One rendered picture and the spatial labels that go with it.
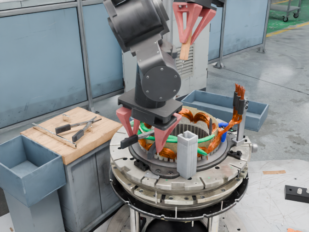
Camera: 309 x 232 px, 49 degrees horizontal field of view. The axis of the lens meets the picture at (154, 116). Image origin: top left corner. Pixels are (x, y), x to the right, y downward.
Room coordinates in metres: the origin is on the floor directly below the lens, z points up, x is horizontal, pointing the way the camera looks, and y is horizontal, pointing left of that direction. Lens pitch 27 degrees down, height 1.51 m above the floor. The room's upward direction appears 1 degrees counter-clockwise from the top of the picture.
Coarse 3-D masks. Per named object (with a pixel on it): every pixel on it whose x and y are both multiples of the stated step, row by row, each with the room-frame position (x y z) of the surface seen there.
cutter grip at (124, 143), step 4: (132, 136) 0.55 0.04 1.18; (136, 136) 0.56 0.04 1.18; (124, 140) 0.54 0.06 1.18; (128, 140) 0.54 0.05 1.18; (132, 140) 0.55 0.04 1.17; (136, 140) 0.56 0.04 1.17; (120, 144) 0.54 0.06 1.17; (124, 144) 0.53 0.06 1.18; (128, 144) 0.54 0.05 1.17; (132, 144) 0.55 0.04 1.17; (124, 148) 0.53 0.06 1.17
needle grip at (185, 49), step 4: (188, 40) 0.66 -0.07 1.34; (184, 44) 0.66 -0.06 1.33; (188, 44) 0.66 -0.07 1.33; (184, 48) 0.66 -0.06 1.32; (188, 48) 0.66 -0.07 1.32; (180, 52) 0.66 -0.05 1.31; (184, 52) 0.65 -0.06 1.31; (188, 52) 0.66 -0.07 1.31; (180, 56) 0.65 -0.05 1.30; (184, 56) 0.65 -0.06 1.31
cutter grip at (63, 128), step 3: (60, 126) 0.75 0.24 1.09; (63, 126) 0.75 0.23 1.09; (66, 126) 0.76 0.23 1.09; (69, 126) 0.76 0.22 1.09; (57, 129) 0.74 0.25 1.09; (60, 129) 0.75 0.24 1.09; (63, 129) 0.75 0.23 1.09; (66, 129) 0.76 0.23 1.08; (69, 129) 0.76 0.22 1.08; (57, 132) 0.74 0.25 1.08; (60, 132) 0.75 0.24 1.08
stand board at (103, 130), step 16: (80, 112) 0.89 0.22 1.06; (32, 128) 0.80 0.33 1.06; (48, 128) 0.80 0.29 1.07; (80, 128) 0.79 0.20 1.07; (96, 128) 0.79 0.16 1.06; (112, 128) 0.79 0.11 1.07; (48, 144) 0.72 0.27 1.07; (64, 144) 0.71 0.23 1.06; (80, 144) 0.71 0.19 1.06; (96, 144) 0.73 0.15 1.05; (64, 160) 0.66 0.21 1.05
